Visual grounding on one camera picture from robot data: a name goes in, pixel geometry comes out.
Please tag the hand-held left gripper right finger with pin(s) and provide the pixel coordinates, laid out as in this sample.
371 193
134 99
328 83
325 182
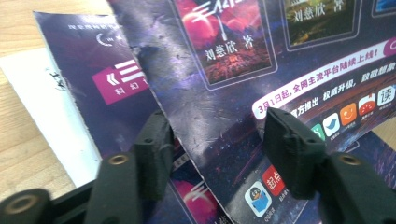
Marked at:
295 155

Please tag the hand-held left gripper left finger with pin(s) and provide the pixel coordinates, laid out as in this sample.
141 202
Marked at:
154 161

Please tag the white book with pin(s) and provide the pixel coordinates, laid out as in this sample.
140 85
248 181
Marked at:
46 109

